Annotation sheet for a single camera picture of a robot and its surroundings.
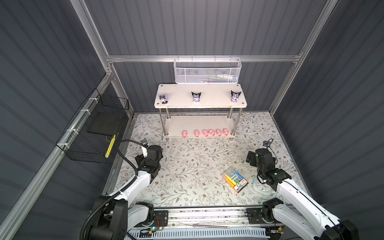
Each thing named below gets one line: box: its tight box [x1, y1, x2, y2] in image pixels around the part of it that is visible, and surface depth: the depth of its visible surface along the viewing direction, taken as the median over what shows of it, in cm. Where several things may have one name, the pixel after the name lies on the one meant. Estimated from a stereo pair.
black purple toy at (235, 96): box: [231, 90, 242, 103], surface depth 77 cm
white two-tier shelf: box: [154, 83, 248, 139], surface depth 91 cm
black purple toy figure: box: [191, 91, 202, 103], surface depth 77 cm
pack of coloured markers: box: [220, 165, 249, 193], surface depth 87 cm
